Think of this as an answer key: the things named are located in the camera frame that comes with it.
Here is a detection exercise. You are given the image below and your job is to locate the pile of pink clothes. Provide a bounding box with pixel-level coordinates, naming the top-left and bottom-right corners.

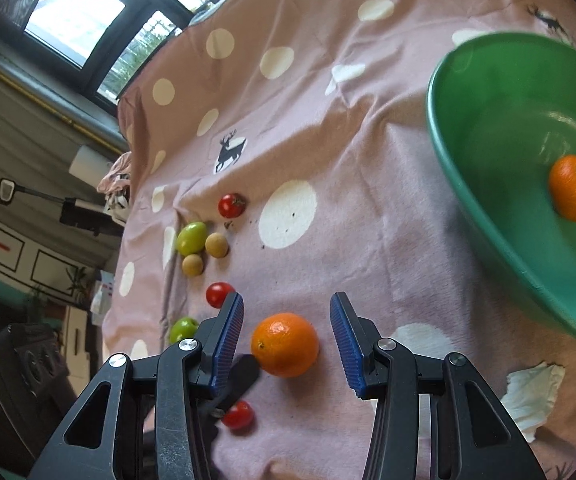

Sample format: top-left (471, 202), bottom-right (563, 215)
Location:
top-left (96, 151), bottom-right (133, 223)

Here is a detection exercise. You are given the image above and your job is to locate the white cabinet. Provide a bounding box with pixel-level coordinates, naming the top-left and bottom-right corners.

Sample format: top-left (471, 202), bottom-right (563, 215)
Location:
top-left (63, 305), bottom-right (105, 381)

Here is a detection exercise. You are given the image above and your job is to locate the small mirror on rod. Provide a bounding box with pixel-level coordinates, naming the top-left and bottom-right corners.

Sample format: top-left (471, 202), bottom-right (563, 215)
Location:
top-left (0, 177), bottom-right (69, 206)

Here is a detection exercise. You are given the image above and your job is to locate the pink polka-dot blanket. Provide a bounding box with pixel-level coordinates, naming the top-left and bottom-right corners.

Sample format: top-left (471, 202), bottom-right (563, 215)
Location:
top-left (103, 0), bottom-right (576, 480)

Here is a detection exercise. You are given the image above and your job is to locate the orange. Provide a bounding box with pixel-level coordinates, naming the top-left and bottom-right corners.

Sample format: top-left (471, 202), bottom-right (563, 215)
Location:
top-left (548, 154), bottom-right (576, 223)
top-left (250, 312), bottom-right (320, 379)

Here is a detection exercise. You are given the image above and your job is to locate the green lime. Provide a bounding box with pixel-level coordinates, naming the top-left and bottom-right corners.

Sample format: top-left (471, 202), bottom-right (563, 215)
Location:
top-left (176, 221), bottom-right (210, 256)
top-left (169, 316), bottom-right (200, 345)

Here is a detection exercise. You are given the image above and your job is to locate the potted plant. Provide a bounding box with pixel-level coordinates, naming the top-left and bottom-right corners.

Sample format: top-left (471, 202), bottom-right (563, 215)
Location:
top-left (65, 265), bottom-right (93, 307)

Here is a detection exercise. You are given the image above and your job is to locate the white tissue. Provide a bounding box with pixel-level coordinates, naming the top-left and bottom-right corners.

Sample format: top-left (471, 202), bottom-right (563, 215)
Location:
top-left (499, 361), bottom-right (566, 443)

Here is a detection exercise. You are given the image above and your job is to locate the dark framed window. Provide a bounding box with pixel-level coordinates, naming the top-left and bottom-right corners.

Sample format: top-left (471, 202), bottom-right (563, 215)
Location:
top-left (0, 0), bottom-right (269, 106)

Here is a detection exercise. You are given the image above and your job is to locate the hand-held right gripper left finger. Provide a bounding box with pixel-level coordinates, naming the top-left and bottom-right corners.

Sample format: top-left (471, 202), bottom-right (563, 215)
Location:
top-left (28, 291), bottom-right (246, 480)

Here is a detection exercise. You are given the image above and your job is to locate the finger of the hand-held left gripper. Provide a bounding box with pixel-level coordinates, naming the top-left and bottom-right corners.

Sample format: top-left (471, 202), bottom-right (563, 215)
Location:
top-left (210, 355), bottom-right (261, 418)

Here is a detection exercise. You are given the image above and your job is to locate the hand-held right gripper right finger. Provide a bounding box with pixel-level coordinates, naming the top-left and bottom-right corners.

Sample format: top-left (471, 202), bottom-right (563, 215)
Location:
top-left (329, 291), bottom-right (549, 480)

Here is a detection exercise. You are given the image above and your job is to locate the black device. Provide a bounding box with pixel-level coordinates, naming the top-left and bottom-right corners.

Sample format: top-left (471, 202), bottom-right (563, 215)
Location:
top-left (59, 197), bottom-right (124, 237)

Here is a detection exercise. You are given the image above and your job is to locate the green plastic bowl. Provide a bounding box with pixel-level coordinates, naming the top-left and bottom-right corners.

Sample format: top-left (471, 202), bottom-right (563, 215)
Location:
top-left (427, 31), bottom-right (576, 353)

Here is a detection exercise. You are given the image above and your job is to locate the white wall box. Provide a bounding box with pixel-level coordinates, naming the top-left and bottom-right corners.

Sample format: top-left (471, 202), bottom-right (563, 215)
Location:
top-left (69, 145), bottom-right (111, 183)

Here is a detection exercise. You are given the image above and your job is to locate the red cherry tomato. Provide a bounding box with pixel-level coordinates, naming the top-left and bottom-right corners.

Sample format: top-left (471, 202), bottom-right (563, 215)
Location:
top-left (221, 400), bottom-right (256, 432)
top-left (205, 282), bottom-right (236, 309)
top-left (218, 192), bottom-right (248, 219)

